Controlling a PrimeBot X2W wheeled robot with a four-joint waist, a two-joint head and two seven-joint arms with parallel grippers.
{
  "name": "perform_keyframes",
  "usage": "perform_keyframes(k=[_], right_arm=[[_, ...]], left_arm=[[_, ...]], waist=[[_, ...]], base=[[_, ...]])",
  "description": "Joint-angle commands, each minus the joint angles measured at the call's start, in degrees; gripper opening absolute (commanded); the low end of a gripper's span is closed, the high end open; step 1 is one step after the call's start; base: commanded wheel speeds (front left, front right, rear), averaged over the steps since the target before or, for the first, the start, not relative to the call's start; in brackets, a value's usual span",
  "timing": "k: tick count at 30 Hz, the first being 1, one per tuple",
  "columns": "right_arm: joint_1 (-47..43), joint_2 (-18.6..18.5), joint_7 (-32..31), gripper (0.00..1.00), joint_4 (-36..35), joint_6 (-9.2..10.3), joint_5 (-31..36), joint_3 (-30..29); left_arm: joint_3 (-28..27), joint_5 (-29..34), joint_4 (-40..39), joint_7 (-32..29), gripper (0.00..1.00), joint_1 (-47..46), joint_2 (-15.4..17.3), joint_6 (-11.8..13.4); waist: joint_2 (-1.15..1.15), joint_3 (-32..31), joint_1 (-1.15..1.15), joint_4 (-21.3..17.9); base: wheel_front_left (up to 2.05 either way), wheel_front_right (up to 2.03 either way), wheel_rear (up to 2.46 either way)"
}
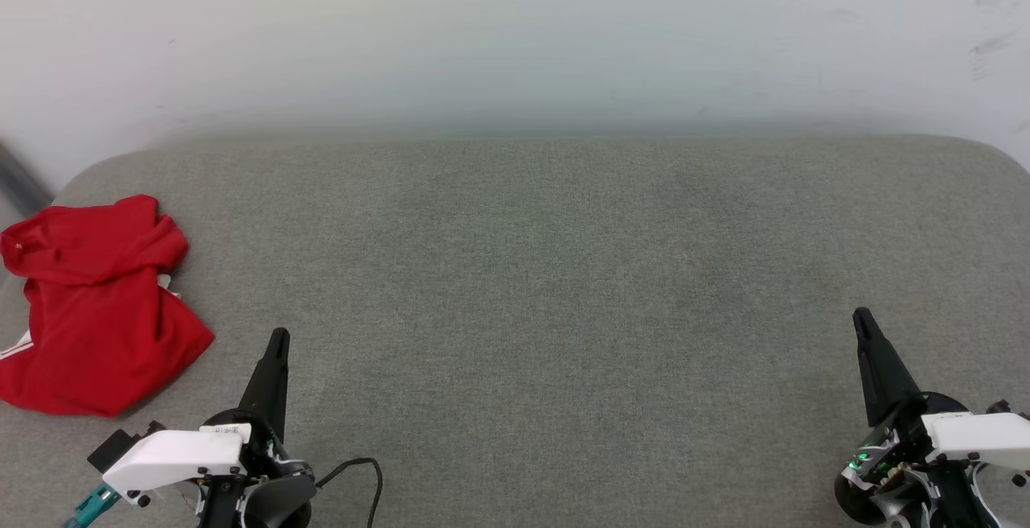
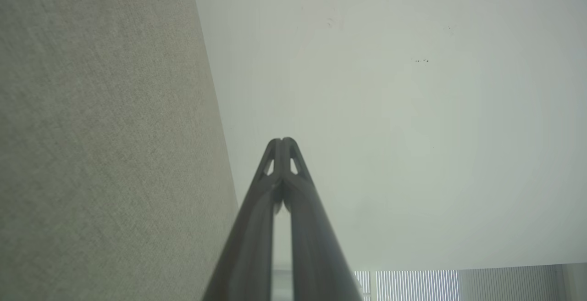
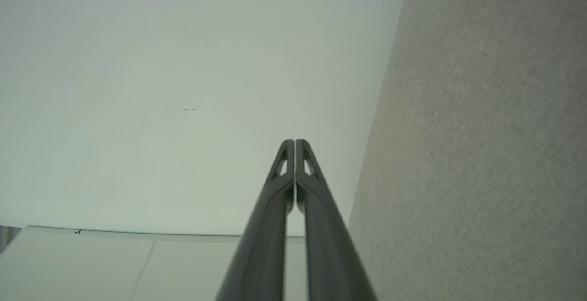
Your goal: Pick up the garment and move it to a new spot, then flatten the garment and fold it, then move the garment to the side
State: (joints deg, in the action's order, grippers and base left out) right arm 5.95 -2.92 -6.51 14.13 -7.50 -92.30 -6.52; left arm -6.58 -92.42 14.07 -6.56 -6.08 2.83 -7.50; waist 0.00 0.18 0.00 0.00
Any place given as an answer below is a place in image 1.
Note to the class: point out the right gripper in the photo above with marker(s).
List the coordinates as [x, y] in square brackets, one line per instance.
[913, 439]

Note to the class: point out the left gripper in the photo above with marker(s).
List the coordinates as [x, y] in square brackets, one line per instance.
[269, 455]

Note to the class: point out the red sports shirt white trim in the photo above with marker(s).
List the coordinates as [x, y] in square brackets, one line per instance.
[96, 311]

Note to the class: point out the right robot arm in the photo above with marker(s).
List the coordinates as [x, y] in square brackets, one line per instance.
[865, 504]

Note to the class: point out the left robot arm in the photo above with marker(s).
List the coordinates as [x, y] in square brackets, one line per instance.
[278, 504]

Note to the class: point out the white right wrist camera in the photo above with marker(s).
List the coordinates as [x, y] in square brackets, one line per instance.
[978, 435]

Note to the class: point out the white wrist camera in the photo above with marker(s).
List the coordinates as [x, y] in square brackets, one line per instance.
[173, 455]
[978, 435]

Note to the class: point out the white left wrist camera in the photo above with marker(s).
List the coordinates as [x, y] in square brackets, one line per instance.
[173, 455]

